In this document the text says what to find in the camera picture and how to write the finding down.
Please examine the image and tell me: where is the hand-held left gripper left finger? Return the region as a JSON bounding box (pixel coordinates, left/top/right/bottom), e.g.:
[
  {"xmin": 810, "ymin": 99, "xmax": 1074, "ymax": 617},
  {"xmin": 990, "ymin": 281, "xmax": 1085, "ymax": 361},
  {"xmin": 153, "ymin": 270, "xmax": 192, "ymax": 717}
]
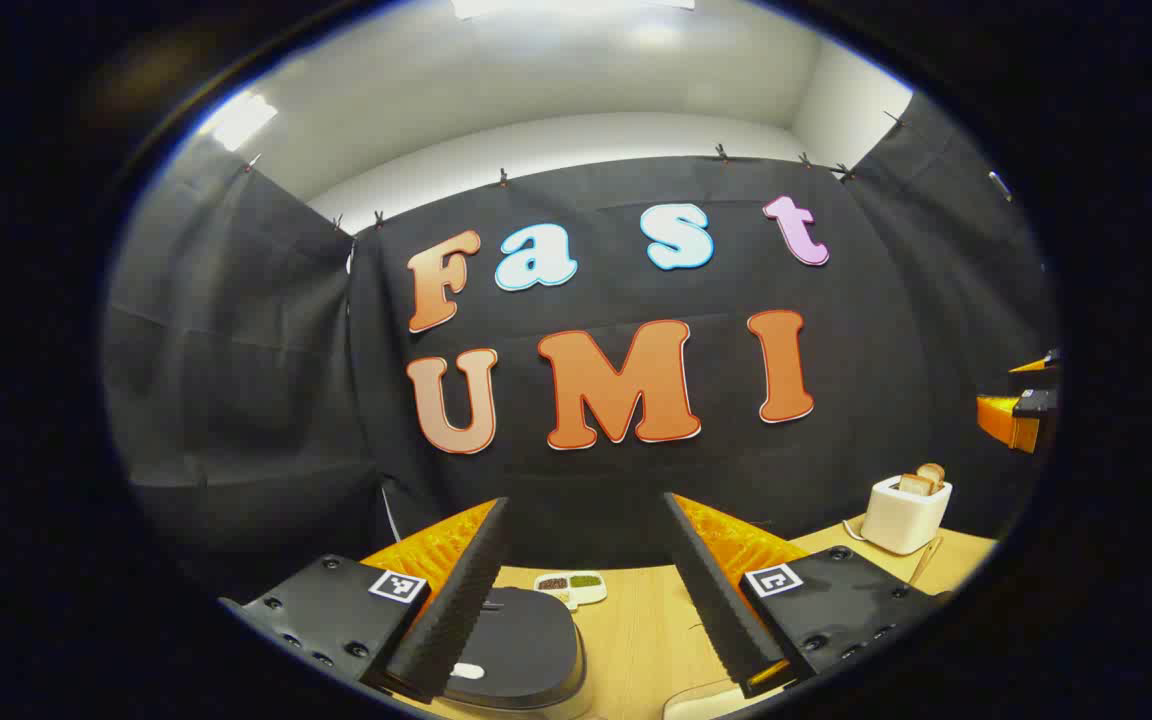
[{"xmin": 219, "ymin": 497, "xmax": 512, "ymax": 704}]

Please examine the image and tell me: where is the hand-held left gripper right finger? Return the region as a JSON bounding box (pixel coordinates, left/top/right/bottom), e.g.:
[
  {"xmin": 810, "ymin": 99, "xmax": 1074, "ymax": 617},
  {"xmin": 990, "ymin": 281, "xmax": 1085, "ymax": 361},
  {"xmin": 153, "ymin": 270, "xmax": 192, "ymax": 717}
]
[{"xmin": 663, "ymin": 492, "xmax": 947, "ymax": 699}]

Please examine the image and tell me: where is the black rice cooker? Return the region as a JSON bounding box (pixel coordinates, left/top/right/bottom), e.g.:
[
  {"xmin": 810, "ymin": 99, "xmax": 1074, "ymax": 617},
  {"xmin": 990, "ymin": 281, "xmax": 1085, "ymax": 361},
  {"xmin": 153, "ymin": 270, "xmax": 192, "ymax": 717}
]
[{"xmin": 446, "ymin": 587, "xmax": 592, "ymax": 716}]

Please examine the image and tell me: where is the white divided bean dish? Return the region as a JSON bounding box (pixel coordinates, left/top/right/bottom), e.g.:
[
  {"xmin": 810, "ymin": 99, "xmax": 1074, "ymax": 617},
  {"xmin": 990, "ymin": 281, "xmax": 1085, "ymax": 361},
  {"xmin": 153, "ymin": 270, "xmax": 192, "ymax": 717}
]
[{"xmin": 534, "ymin": 571, "xmax": 608, "ymax": 611}]

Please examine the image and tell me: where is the white toaster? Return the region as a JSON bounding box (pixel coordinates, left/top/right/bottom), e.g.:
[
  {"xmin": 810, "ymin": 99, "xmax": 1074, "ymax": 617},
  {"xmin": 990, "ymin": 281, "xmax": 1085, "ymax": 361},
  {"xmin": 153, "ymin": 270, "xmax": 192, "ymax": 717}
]
[{"xmin": 861, "ymin": 475, "xmax": 954, "ymax": 556}]

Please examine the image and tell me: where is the black backdrop cloth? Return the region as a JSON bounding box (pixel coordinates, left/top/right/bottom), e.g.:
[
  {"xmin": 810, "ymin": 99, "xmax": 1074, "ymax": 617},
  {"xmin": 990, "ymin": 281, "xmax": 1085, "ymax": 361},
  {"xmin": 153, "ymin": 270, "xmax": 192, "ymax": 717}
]
[{"xmin": 104, "ymin": 90, "xmax": 1062, "ymax": 601}]

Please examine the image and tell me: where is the ceiling light panel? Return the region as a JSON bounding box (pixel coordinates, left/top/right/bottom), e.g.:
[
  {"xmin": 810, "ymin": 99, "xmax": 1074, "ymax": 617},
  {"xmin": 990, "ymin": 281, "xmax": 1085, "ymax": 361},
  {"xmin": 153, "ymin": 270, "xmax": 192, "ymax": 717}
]
[
  {"xmin": 451, "ymin": 0, "xmax": 697, "ymax": 21},
  {"xmin": 204, "ymin": 92, "xmax": 278, "ymax": 151}
]

